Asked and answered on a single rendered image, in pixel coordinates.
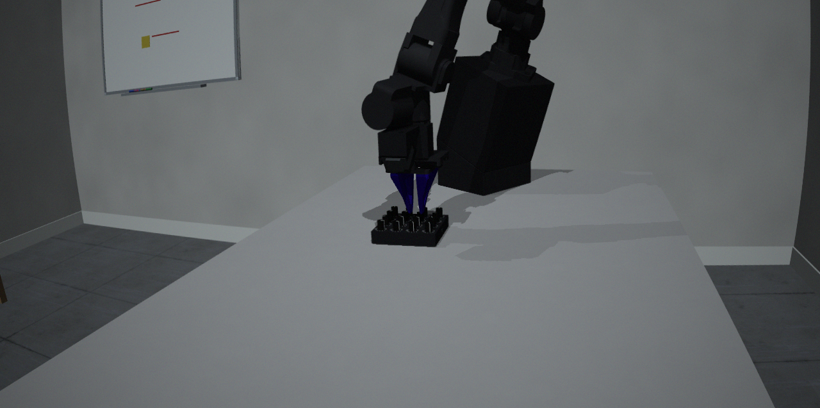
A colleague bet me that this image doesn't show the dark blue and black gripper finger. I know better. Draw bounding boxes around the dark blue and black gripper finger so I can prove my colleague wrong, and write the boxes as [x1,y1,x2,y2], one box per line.
[416,168,438,214]
[390,173,414,213]

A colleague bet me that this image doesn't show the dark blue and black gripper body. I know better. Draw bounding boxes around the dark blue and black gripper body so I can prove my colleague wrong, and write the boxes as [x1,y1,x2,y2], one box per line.
[386,120,449,174]

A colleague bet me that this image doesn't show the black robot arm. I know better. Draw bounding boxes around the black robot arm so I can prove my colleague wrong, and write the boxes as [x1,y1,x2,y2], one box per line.
[361,0,545,172]

